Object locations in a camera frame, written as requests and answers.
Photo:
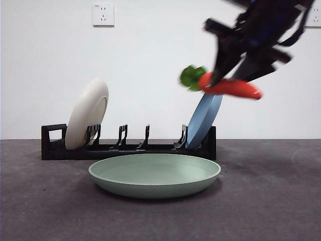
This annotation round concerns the black plate rack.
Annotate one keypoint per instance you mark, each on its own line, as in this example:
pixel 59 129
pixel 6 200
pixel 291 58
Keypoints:
pixel 62 153

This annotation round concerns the cream plate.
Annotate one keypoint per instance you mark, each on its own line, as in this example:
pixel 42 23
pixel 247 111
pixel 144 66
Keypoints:
pixel 85 113

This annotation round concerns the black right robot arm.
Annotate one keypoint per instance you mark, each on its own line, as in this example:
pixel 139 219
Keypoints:
pixel 270 15

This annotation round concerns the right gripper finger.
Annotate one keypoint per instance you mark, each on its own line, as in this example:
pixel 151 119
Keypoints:
pixel 224 62
pixel 255 66

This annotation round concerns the blue plate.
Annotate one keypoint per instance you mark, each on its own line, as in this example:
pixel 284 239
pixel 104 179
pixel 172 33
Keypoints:
pixel 200 120

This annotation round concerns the green plate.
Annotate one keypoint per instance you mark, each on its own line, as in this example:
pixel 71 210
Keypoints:
pixel 150 188

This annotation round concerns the orange carrot with green leaves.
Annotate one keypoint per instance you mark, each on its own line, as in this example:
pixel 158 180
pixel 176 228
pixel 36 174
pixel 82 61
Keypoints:
pixel 225 89

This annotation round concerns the white wall socket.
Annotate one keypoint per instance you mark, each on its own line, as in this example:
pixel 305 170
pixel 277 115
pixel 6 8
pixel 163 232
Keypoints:
pixel 316 17
pixel 103 15

